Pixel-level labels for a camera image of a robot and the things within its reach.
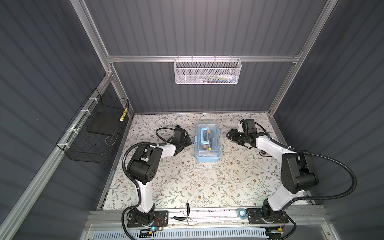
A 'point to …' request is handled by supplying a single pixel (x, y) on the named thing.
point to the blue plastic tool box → (207, 144)
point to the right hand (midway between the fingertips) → (230, 136)
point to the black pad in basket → (104, 122)
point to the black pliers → (186, 218)
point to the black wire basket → (89, 137)
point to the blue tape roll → (242, 213)
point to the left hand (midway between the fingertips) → (190, 138)
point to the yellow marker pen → (122, 116)
